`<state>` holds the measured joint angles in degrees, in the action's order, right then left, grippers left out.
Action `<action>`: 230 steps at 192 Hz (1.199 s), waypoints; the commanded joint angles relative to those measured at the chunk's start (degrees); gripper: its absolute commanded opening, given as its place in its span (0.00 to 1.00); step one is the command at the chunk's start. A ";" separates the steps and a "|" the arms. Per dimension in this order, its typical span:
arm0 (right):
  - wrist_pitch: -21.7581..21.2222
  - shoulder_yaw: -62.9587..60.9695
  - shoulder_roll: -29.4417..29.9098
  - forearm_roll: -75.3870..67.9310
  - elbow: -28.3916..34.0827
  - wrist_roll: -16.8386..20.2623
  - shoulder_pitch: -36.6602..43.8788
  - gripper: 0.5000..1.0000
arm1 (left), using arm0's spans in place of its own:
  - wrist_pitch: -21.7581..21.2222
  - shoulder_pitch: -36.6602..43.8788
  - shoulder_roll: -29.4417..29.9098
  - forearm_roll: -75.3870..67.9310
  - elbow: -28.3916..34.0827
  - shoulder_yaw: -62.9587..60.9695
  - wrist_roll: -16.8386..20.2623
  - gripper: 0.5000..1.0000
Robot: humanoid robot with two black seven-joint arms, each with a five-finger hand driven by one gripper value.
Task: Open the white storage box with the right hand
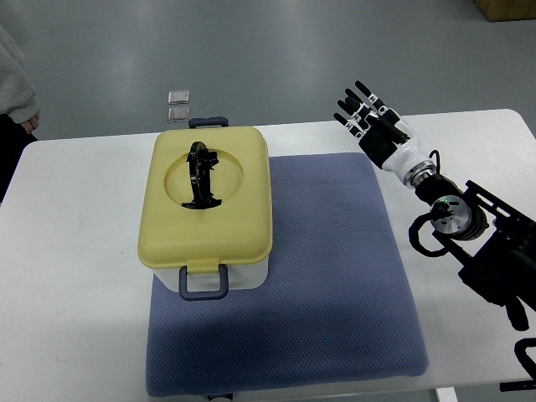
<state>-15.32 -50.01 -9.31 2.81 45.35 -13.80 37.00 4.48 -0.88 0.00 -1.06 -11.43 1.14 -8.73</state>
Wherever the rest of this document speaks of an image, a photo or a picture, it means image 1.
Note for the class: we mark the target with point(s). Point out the upper metal floor plate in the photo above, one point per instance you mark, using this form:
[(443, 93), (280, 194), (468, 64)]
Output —
[(176, 97)]

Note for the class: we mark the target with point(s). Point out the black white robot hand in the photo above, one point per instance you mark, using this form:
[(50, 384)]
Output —
[(384, 136)]

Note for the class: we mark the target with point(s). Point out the blue textured mat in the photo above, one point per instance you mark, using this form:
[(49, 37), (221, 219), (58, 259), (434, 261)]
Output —
[(336, 305)]

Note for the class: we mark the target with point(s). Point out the yellow box lid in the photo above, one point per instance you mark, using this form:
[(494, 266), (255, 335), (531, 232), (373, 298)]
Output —
[(207, 204)]

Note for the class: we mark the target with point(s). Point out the brown cardboard box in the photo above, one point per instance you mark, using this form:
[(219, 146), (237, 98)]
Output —
[(507, 10)]

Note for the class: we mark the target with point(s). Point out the lower metal floor plate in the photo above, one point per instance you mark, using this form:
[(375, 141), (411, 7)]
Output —
[(178, 114)]

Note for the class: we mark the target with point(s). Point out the white storage box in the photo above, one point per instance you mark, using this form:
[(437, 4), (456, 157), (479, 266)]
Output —
[(240, 277)]

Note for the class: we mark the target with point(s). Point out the black table bracket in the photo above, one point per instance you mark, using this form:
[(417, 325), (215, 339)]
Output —
[(516, 386)]

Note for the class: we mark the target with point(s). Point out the metal floor plate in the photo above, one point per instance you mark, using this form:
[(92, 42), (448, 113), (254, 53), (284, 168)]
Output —
[(178, 114), (176, 97)]

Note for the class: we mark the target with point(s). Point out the person in grey sweater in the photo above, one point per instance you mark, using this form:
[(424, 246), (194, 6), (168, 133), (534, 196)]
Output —
[(19, 109)]

